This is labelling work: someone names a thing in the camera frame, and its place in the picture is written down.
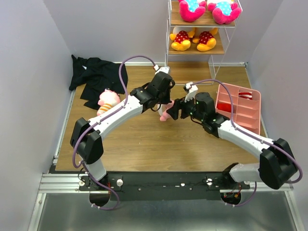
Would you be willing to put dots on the white plush blue dress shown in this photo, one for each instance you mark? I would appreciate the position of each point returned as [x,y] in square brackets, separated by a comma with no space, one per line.
[224,11]
[191,10]

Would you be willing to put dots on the black cloth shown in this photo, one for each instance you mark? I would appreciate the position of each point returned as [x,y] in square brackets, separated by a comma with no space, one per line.
[97,75]

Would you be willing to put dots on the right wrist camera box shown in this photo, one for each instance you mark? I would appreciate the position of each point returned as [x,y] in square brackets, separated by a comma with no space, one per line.
[191,89]

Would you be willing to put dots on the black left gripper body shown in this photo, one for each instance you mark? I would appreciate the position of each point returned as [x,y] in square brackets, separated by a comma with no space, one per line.
[165,97]

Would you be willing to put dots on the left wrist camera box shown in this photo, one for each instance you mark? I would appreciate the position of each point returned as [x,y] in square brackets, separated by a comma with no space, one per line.
[164,69]

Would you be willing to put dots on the pink pig plush striped shirt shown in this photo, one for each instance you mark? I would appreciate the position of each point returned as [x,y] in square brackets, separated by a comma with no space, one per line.
[162,109]

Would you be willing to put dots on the white plush blue dress back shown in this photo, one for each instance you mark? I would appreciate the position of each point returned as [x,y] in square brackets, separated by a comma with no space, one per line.
[224,11]

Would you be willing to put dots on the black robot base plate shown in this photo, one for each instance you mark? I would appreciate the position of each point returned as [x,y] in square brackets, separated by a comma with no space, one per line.
[154,186]

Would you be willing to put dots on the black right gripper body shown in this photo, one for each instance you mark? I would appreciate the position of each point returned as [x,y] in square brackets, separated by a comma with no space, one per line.
[182,109]

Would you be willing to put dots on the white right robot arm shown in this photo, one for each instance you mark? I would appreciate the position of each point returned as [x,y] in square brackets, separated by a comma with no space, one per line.
[276,163]

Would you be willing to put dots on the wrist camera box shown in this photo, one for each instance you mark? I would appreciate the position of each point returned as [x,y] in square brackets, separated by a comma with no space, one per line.
[191,89]
[164,69]

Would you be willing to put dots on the small yellow plush toy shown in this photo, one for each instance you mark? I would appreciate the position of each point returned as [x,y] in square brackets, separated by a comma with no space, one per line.
[181,37]

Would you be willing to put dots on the white plush blue dress front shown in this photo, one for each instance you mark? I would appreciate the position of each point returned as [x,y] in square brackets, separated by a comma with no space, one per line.
[191,10]

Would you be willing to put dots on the red white striped sock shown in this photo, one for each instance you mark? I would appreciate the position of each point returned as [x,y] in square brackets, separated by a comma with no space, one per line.
[245,95]

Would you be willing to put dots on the pink divided organizer tray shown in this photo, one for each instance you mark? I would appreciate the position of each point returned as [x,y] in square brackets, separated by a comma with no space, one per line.
[246,113]

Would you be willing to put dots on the red sock middle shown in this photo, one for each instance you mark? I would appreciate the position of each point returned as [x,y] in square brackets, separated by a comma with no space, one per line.
[226,107]

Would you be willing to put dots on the white wire wooden shelf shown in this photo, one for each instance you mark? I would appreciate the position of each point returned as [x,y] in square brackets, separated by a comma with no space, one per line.
[194,65]

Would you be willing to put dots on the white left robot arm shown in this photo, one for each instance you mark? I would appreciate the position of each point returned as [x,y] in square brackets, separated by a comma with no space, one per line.
[88,135]

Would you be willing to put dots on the large yellow plush toy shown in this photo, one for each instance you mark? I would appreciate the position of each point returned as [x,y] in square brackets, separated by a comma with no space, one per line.
[204,38]

